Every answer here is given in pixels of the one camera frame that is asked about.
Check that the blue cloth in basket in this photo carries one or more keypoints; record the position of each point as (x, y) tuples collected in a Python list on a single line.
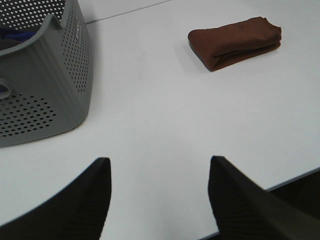
[(12, 36)]

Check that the grey perforated plastic basket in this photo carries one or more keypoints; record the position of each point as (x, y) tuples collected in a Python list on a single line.
[(46, 80)]

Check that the brown towel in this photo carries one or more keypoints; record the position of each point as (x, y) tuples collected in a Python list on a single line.
[(226, 45)]

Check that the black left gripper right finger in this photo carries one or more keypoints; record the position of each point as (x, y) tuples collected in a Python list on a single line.
[(245, 211)]

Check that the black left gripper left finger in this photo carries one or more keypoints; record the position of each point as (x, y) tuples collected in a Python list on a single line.
[(77, 212)]

